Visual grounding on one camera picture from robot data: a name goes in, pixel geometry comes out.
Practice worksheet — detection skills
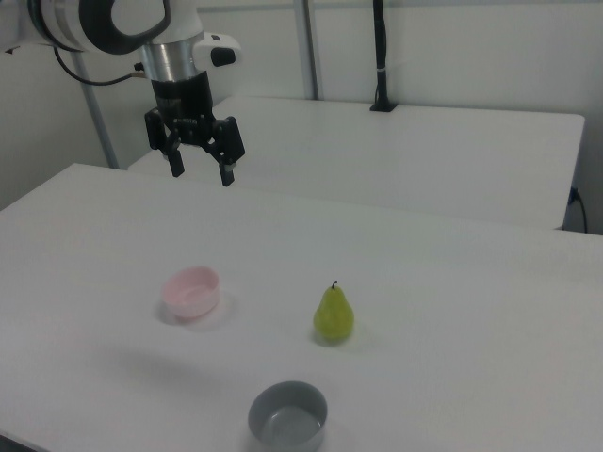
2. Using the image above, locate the black power cable with plug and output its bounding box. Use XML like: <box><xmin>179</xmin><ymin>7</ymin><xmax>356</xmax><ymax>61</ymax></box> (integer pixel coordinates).
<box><xmin>569</xmin><ymin>186</ymin><xmax>590</xmax><ymax>234</ymax></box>

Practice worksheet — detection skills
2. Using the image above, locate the pink plastic bowl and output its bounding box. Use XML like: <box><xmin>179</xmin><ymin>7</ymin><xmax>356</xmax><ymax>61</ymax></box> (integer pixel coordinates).
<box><xmin>161</xmin><ymin>266</ymin><xmax>221</xmax><ymax>323</ymax></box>

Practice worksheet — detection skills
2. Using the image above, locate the green pear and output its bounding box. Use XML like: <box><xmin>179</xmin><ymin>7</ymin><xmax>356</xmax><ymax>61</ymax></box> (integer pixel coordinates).
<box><xmin>313</xmin><ymin>280</ymin><xmax>355</xmax><ymax>344</ymax></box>

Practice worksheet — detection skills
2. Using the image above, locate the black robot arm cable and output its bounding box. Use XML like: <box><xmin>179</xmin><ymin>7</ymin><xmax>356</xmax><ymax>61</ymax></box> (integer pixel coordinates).
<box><xmin>53</xmin><ymin>46</ymin><xmax>145</xmax><ymax>88</ymax></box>

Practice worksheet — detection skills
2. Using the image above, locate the slanted white frame post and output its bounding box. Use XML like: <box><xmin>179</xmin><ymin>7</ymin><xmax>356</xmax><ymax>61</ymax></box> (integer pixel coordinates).
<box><xmin>73</xmin><ymin>50</ymin><xmax>120</xmax><ymax>170</ymax></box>

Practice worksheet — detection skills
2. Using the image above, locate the white side table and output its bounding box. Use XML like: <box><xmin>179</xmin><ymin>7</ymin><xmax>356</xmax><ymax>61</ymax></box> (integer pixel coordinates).
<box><xmin>126</xmin><ymin>95</ymin><xmax>586</xmax><ymax>232</ymax></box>

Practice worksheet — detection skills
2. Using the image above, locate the black pole with clamp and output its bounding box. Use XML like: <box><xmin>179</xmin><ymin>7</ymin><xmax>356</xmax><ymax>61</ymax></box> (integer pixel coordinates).
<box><xmin>369</xmin><ymin>0</ymin><xmax>399</xmax><ymax>113</ymax></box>

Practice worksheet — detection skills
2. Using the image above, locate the upright white frame post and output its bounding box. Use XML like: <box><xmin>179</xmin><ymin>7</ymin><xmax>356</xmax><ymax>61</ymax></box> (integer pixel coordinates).
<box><xmin>294</xmin><ymin>0</ymin><xmax>325</xmax><ymax>101</ymax></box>

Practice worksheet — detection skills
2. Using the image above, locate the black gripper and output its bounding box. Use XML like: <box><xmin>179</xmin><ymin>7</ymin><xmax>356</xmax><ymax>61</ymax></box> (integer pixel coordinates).
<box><xmin>143</xmin><ymin>70</ymin><xmax>247</xmax><ymax>188</ymax></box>

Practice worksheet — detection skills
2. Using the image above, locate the grey plastic bowl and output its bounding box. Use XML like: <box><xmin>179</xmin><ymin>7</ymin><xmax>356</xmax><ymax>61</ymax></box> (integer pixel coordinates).
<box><xmin>247</xmin><ymin>379</ymin><xmax>329</xmax><ymax>452</ymax></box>

